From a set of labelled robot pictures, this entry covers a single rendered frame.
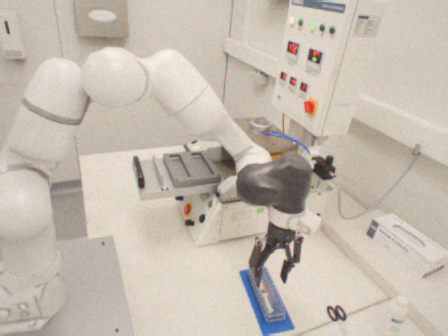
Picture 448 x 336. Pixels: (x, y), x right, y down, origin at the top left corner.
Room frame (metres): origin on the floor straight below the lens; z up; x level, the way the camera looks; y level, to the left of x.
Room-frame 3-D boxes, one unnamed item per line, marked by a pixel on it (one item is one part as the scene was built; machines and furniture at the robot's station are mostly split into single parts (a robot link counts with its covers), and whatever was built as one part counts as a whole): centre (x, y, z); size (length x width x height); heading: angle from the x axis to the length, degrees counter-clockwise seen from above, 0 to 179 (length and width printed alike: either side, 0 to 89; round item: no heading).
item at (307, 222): (0.65, -0.19, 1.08); 0.13 x 0.12 x 0.05; 17
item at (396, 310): (0.59, -0.51, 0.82); 0.05 x 0.05 x 0.14
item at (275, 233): (0.67, -0.17, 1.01); 0.08 x 0.08 x 0.09
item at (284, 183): (0.66, -0.12, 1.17); 0.18 x 0.10 x 0.13; 91
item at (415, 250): (0.90, -0.68, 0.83); 0.23 x 0.12 x 0.07; 31
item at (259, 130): (1.11, -0.15, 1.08); 0.31 x 0.24 x 0.13; 24
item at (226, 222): (1.09, -0.12, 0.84); 0.53 x 0.37 x 0.17; 114
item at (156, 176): (0.99, 0.17, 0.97); 0.30 x 0.22 x 0.08; 114
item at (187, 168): (1.01, 0.12, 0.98); 0.20 x 0.17 x 0.03; 24
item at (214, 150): (1.21, 0.00, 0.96); 0.25 x 0.05 x 0.07; 114
